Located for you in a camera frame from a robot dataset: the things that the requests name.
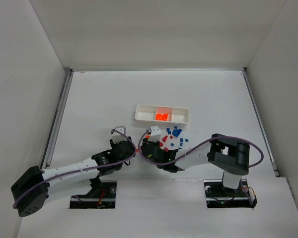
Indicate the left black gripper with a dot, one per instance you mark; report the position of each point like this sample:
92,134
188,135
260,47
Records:
128,149

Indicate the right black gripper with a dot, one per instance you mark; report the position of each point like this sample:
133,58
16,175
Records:
147,150

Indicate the orange spiral lego piece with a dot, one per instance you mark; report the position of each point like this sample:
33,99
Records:
158,117

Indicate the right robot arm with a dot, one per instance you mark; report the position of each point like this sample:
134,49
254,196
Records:
225,152

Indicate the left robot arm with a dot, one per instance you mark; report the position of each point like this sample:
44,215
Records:
36,187

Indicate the large blue curved lego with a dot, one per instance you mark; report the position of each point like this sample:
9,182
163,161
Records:
176,132

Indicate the orange spiral piece in tray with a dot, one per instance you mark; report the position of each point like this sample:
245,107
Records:
164,117

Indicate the white three-compartment tray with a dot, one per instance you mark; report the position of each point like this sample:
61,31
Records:
151,113

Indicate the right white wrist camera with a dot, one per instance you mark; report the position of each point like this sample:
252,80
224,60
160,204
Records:
155,131

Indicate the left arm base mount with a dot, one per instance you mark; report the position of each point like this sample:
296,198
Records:
102,198

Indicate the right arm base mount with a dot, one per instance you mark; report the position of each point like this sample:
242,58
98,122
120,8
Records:
218,196

